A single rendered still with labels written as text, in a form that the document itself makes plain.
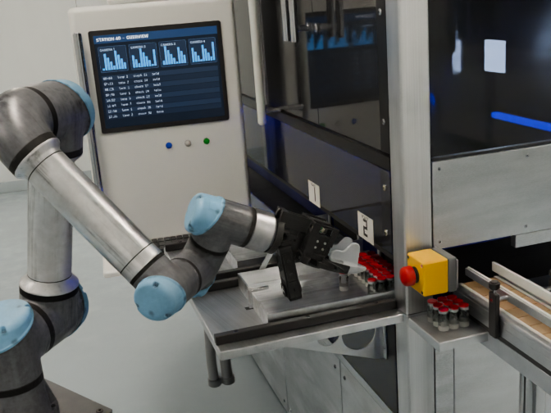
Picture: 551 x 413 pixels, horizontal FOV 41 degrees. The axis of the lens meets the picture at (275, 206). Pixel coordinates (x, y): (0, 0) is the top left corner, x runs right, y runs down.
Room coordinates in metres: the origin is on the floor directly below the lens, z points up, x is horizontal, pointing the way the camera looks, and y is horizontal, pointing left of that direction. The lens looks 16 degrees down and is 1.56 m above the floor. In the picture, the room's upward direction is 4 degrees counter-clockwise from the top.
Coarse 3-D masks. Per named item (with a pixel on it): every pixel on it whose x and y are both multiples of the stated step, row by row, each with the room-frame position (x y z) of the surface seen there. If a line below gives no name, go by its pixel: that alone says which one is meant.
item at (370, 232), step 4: (360, 212) 1.64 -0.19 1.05; (360, 216) 1.64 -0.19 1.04; (364, 216) 1.62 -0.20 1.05; (360, 220) 1.64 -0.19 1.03; (368, 220) 1.59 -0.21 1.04; (372, 220) 1.57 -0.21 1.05; (360, 224) 1.64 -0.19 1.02; (364, 224) 1.62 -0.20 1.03; (368, 224) 1.60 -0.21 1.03; (372, 224) 1.57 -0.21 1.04; (360, 228) 1.64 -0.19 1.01; (368, 228) 1.60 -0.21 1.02; (372, 228) 1.57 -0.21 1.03; (360, 232) 1.64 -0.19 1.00; (368, 232) 1.60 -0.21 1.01; (372, 232) 1.58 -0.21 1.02; (364, 236) 1.62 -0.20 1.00; (368, 236) 1.60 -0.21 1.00; (372, 236) 1.58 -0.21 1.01; (368, 240) 1.60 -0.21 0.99; (372, 240) 1.58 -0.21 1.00; (372, 244) 1.58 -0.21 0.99
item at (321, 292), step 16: (256, 272) 1.67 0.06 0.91; (272, 272) 1.68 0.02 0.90; (304, 272) 1.70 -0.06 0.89; (320, 272) 1.71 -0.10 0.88; (240, 288) 1.64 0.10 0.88; (272, 288) 1.63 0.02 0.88; (304, 288) 1.61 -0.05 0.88; (320, 288) 1.61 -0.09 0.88; (336, 288) 1.60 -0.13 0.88; (352, 288) 1.59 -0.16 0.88; (256, 304) 1.50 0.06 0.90; (272, 304) 1.54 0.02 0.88; (288, 304) 1.53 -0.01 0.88; (304, 304) 1.52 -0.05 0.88; (320, 304) 1.44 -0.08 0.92; (336, 304) 1.45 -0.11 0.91; (352, 304) 1.46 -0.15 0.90; (272, 320) 1.41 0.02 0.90
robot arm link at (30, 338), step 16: (0, 304) 1.32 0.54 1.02; (16, 304) 1.31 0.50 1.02; (32, 304) 1.34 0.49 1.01; (0, 320) 1.26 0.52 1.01; (16, 320) 1.25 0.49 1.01; (32, 320) 1.28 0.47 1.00; (48, 320) 1.33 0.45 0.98; (0, 336) 1.23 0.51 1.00; (16, 336) 1.24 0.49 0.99; (32, 336) 1.27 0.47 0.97; (48, 336) 1.31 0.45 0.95; (0, 352) 1.22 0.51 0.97; (16, 352) 1.24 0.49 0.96; (32, 352) 1.26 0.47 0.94; (0, 368) 1.23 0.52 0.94; (16, 368) 1.23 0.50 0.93; (32, 368) 1.26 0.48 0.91; (0, 384) 1.22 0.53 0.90; (16, 384) 1.23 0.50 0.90
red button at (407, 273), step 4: (404, 268) 1.36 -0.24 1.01; (408, 268) 1.36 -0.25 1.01; (412, 268) 1.36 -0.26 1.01; (400, 272) 1.37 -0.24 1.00; (404, 272) 1.36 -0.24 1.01; (408, 272) 1.35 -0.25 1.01; (412, 272) 1.35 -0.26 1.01; (400, 276) 1.37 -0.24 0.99; (404, 276) 1.35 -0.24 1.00; (408, 276) 1.35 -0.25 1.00; (412, 276) 1.35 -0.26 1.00; (404, 280) 1.35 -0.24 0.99; (408, 280) 1.35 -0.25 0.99; (412, 280) 1.35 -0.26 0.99; (404, 284) 1.36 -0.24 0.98; (408, 284) 1.35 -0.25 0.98; (412, 284) 1.35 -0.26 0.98
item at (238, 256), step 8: (320, 216) 2.08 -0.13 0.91; (336, 240) 1.94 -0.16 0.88; (360, 240) 1.84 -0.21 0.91; (232, 248) 1.94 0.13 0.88; (240, 248) 1.93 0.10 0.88; (360, 248) 1.84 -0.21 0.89; (232, 256) 1.79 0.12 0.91; (240, 256) 1.87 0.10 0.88; (248, 256) 1.86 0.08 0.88; (256, 256) 1.86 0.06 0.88; (264, 256) 1.76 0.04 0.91; (272, 256) 1.77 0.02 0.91; (232, 264) 1.80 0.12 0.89; (240, 264) 1.75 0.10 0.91; (248, 264) 1.75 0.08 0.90; (256, 264) 1.76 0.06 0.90
